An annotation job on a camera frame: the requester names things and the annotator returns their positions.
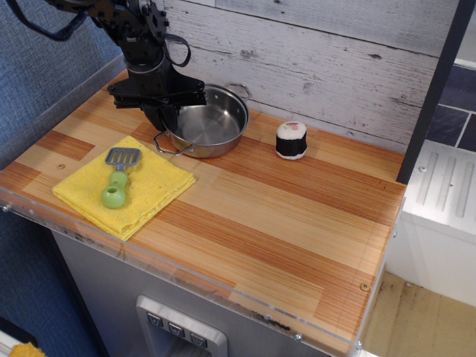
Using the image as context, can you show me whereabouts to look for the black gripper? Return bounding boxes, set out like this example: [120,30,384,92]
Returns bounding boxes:
[107,58,207,132]

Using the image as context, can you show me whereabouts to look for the stainless steel pan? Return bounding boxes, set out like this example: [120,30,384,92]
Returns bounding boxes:
[154,83,251,158]

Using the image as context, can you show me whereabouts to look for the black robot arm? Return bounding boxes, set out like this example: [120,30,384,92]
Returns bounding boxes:
[49,1,207,131]

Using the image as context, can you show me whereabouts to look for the yellow folded cloth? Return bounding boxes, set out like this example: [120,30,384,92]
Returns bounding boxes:
[52,136,196,241]

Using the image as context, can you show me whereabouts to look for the green grey toy spatula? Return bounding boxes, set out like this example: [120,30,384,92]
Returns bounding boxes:
[101,147,141,209]

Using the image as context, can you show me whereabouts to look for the plush sushi roll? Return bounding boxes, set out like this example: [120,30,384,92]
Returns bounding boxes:
[275,121,307,160]

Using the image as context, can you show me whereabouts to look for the clear acrylic edge guard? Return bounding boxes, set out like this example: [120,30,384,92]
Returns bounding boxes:
[1,183,402,356]

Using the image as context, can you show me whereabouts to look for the silver dispenser panel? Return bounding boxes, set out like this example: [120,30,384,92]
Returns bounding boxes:
[136,295,228,356]

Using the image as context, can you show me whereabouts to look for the yellow object bottom left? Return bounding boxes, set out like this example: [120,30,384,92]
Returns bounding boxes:
[8,343,46,357]

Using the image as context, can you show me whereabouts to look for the white ribbed appliance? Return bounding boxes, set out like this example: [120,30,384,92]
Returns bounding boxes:
[386,141,475,306]

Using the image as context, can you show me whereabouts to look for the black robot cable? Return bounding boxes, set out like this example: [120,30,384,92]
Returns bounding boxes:
[6,0,90,42]

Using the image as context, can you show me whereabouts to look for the dark vertical post right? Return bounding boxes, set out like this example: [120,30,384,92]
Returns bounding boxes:
[396,0,475,184]

